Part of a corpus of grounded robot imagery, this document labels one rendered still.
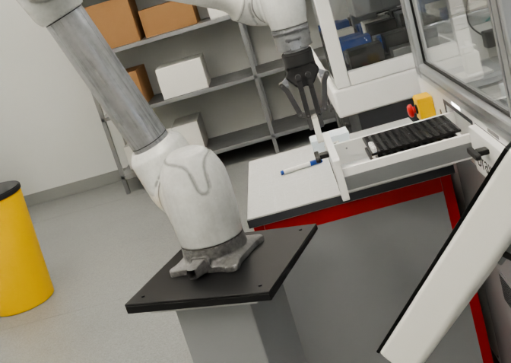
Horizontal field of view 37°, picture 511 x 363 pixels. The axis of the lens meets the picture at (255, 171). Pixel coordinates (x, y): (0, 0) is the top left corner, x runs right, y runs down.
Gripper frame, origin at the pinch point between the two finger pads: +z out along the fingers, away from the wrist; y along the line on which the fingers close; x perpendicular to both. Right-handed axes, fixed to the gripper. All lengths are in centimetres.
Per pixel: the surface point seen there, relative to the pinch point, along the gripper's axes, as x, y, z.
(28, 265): 196, -164, 75
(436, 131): -1.7, 28.2, 8.5
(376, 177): -9.8, 10.3, 13.4
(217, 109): 430, -67, 62
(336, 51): 83, 15, -5
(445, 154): -9.8, 27.5, 12.4
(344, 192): -11.4, 1.9, 14.2
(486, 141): -28.6, 33.1, 6.1
